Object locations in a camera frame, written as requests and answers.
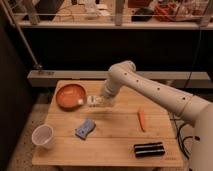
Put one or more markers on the diagonal metal pole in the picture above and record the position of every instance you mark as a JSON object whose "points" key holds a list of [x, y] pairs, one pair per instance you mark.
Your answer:
{"points": [[38, 68]]}

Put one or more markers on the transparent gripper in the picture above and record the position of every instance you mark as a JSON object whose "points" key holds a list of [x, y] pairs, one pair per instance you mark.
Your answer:
{"points": [[102, 101]]}

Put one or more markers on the red object on shelf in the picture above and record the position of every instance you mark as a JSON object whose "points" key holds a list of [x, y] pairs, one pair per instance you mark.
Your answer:
{"points": [[165, 13]]}

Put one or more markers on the orange ceramic bowl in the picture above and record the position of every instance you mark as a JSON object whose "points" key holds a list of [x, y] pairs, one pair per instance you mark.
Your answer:
{"points": [[70, 96]]}

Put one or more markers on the black object on shelf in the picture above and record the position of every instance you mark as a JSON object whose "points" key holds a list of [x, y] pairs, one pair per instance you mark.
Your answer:
{"points": [[142, 15]]}

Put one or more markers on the black striped eraser block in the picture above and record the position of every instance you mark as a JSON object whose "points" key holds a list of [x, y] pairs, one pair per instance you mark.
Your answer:
{"points": [[149, 149]]}

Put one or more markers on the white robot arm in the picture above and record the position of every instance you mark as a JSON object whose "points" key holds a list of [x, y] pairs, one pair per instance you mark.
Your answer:
{"points": [[193, 109]]}

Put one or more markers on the white plastic cup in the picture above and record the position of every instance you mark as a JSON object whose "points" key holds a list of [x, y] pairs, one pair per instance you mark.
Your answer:
{"points": [[43, 136]]}

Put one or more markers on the wooden table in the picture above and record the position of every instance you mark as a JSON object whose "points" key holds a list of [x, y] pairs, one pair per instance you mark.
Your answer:
{"points": [[111, 142]]}

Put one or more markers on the grey metal rail beam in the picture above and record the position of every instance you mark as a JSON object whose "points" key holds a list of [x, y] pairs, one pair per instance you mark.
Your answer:
{"points": [[194, 80]]}

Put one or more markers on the orange carrot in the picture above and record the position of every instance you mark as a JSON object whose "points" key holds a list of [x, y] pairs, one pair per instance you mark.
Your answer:
{"points": [[141, 117]]}

